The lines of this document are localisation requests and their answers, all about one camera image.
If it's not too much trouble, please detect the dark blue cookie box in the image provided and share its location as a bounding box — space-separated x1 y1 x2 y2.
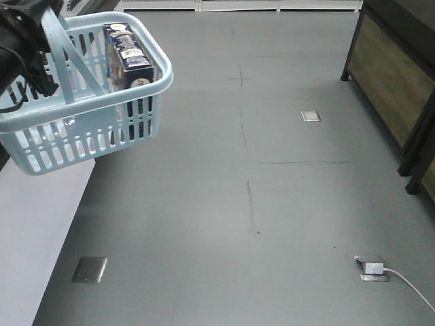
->
103 22 156 141

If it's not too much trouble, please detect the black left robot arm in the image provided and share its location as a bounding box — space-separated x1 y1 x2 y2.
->
1 1 64 96

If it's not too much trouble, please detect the white power cable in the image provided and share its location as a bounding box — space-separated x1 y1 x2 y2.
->
383 268 435 315

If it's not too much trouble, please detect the far black wooden display stand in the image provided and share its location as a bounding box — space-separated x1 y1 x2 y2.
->
341 1 434 176

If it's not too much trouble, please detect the near black wooden display stand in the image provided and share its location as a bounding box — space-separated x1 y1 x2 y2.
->
405 130 434 204

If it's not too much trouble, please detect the light blue plastic basket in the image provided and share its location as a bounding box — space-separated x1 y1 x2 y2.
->
1 9 173 175

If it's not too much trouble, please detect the white shelf base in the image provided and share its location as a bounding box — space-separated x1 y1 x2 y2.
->
122 0 363 12

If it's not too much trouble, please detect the white power adapter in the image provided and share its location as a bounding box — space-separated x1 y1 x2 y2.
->
362 261 385 276

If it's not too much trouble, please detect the open steel floor socket right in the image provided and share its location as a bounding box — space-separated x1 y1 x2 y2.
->
354 255 389 282

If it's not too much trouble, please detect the steel floor socket far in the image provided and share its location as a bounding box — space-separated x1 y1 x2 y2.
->
300 110 321 122

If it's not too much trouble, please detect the black wooden display stand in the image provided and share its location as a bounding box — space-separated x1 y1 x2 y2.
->
341 1 434 176
405 130 434 204

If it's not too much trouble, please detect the near white chest freezer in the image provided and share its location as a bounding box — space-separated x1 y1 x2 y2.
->
1 160 95 325

